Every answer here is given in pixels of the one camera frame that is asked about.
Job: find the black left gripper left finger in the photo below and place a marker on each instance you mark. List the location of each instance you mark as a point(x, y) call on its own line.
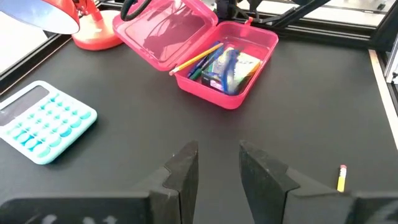
point(183, 186)

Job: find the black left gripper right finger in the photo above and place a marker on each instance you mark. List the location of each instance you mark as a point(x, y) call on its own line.
point(267, 186)

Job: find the orange pencil with pink eraser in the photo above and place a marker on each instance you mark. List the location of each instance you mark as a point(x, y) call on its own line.
point(341, 182)

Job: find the green pen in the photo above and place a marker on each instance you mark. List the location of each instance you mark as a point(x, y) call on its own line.
point(196, 74)

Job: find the blue scissors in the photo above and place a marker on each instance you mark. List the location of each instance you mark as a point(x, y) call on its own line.
point(228, 74)

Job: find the yellow crayon box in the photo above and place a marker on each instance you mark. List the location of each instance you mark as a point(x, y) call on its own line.
point(245, 67)

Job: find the long yellow pencil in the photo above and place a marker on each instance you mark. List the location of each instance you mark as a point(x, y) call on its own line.
point(196, 59)

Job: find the pink plastic pencil box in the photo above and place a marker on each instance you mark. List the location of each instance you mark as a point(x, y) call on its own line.
point(255, 40)

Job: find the teal calculator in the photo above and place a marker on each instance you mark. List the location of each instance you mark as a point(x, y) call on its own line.
point(46, 124)

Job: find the red desk lamp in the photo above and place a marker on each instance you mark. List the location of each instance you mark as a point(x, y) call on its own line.
point(96, 37)

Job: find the silver aluminium profile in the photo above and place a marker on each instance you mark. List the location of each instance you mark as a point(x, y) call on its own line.
point(391, 62)

